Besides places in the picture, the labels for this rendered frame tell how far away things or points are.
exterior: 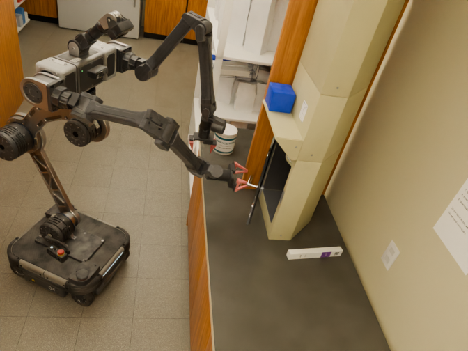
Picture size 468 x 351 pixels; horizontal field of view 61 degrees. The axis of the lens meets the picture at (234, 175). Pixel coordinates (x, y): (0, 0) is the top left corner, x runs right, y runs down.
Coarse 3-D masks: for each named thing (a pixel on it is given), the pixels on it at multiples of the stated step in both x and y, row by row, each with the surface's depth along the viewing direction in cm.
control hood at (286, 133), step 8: (264, 104) 174; (272, 112) 169; (280, 112) 171; (272, 120) 163; (280, 120) 165; (288, 120) 166; (272, 128) 159; (280, 128) 159; (288, 128) 161; (296, 128) 162; (280, 136) 154; (288, 136) 155; (296, 136) 157; (280, 144) 155; (288, 144) 156; (296, 144) 156; (288, 152) 158; (296, 152) 159
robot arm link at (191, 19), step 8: (184, 16) 173; (192, 16) 173; (200, 16) 177; (184, 24) 175; (192, 24) 173; (208, 24) 175; (176, 32) 179; (184, 32) 178; (208, 32) 176; (168, 40) 182; (176, 40) 181; (160, 48) 185; (168, 48) 184; (152, 56) 188; (160, 56) 187; (144, 64) 189; (152, 64) 190; (160, 64) 192; (136, 72) 192; (144, 72) 191; (144, 80) 193
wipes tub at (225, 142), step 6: (228, 126) 237; (234, 126) 238; (216, 132) 233; (228, 132) 231; (234, 132) 232; (216, 138) 234; (222, 138) 231; (228, 138) 231; (234, 138) 233; (222, 144) 233; (228, 144) 234; (234, 144) 238; (216, 150) 238; (222, 150) 236; (228, 150) 237
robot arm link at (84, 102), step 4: (72, 96) 154; (76, 96) 154; (80, 96) 155; (84, 96) 155; (72, 100) 153; (76, 100) 153; (80, 100) 154; (84, 100) 154; (88, 100) 155; (68, 104) 154; (72, 104) 153; (76, 104) 155; (80, 104) 154; (84, 104) 154; (72, 108) 157; (80, 108) 153; (84, 108) 154
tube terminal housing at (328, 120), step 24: (312, 96) 151; (360, 96) 158; (312, 120) 150; (336, 120) 151; (312, 144) 157; (336, 144) 167; (312, 168) 165; (288, 192) 172; (312, 192) 177; (264, 216) 200; (288, 216) 181
